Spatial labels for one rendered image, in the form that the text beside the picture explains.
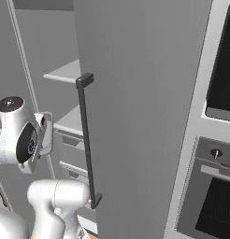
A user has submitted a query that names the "black microwave oven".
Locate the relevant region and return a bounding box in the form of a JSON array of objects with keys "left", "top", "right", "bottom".
[{"left": 205, "top": 0, "right": 230, "bottom": 123}]

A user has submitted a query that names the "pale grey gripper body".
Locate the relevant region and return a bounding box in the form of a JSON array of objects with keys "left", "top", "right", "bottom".
[{"left": 34, "top": 110, "right": 55, "bottom": 156}]

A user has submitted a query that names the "grey fridge body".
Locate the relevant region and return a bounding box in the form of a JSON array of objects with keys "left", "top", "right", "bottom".
[{"left": 0, "top": 0, "right": 99, "bottom": 236}]

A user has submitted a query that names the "grey fridge door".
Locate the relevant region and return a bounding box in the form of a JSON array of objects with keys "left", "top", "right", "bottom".
[{"left": 72, "top": 0, "right": 213, "bottom": 239}]

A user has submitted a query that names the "black fridge door handle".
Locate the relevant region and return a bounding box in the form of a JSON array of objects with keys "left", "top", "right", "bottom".
[{"left": 75, "top": 72, "right": 104, "bottom": 210}]

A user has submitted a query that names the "pale grey fridge shelf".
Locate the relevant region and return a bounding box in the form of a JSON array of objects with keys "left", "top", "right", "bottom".
[
  {"left": 42, "top": 58, "right": 82, "bottom": 85},
  {"left": 52, "top": 105, "right": 84, "bottom": 137}
]

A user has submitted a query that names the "black oven knob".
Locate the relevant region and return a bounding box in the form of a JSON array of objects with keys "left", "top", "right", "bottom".
[{"left": 209, "top": 148, "right": 224, "bottom": 161}]

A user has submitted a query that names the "grey oven door handle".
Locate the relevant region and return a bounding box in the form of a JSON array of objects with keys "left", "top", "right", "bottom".
[{"left": 199, "top": 164, "right": 230, "bottom": 185}]

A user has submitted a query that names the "pale grey appliance cabinet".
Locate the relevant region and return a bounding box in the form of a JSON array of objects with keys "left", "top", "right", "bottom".
[{"left": 163, "top": 0, "right": 230, "bottom": 239}]

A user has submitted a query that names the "grey fridge drawer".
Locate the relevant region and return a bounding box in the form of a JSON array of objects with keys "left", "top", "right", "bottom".
[
  {"left": 54, "top": 128, "right": 87, "bottom": 152},
  {"left": 58, "top": 160, "right": 90, "bottom": 185}
]

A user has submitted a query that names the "grey oven with black window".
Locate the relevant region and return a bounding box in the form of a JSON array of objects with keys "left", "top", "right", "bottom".
[{"left": 175, "top": 134, "right": 230, "bottom": 239}]

